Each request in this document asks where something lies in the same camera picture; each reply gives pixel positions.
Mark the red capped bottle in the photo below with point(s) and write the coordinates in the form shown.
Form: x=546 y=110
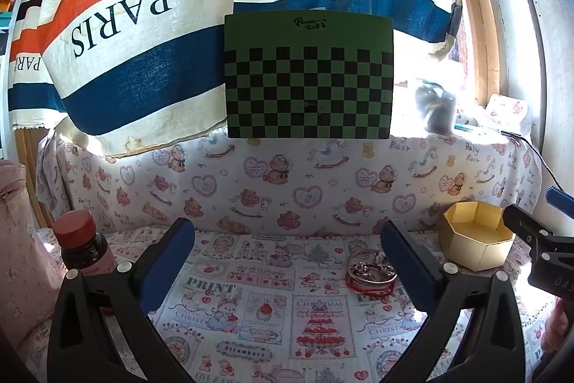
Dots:
x=82 y=246

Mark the baby bear print cloth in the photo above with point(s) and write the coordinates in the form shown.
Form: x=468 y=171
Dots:
x=293 y=187

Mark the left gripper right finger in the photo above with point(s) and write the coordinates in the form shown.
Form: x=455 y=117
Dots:
x=492 y=346

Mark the striped Paris fabric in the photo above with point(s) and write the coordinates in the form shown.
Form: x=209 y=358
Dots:
x=131 y=75

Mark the christmas print cloth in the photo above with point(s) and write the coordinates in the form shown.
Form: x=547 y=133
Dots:
x=268 y=308

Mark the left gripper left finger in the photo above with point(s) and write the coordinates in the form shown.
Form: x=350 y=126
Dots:
x=81 y=347

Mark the pink bag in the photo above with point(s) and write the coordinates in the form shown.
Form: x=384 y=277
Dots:
x=30 y=277

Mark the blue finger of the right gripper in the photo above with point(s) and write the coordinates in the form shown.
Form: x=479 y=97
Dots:
x=558 y=198

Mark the right hand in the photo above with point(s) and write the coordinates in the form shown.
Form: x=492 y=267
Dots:
x=555 y=329

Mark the green black checkerboard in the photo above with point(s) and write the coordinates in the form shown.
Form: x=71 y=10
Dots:
x=309 y=75

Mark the gold octagonal box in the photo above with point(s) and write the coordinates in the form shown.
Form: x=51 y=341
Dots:
x=473 y=235

